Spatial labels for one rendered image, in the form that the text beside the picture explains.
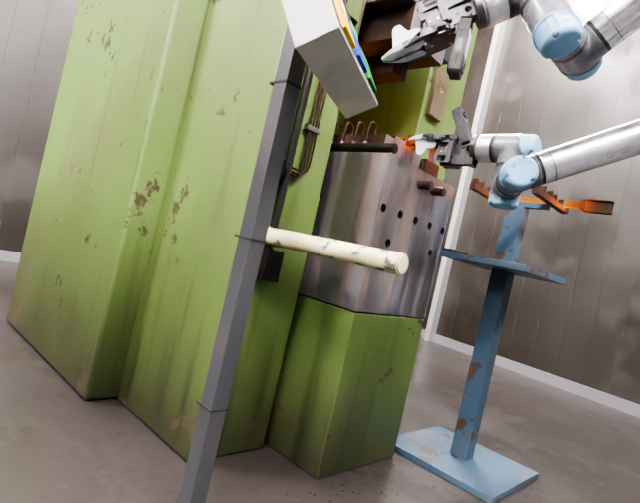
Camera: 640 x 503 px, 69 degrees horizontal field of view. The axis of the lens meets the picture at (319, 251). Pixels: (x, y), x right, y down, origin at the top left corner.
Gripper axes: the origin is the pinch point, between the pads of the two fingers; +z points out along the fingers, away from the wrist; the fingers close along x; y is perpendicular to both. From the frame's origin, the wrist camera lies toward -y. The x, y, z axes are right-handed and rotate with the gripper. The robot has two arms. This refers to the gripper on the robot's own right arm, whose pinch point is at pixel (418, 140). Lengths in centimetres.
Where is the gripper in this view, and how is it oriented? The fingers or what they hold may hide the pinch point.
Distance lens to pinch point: 147.9
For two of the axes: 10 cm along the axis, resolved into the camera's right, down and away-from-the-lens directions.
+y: -2.2, 9.7, 0.0
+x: 6.6, 1.5, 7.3
